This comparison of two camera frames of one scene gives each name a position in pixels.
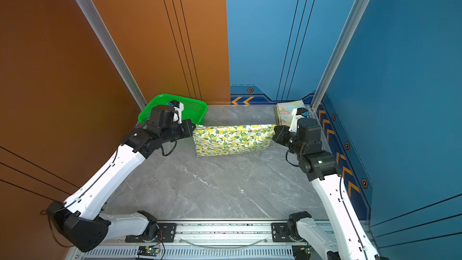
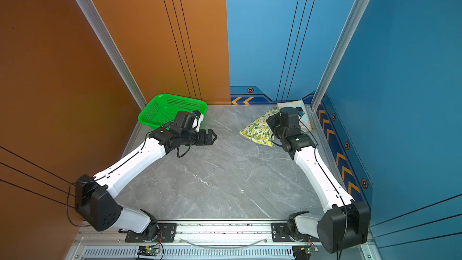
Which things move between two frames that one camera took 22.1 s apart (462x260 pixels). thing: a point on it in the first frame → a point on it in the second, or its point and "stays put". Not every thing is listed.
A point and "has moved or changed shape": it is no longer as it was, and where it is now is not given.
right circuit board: (301, 252) stays put
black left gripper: (188, 132) → (203, 140)
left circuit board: (148, 251) stays put
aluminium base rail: (216, 240) stays put
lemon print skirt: (214, 139) has moved or changed shape
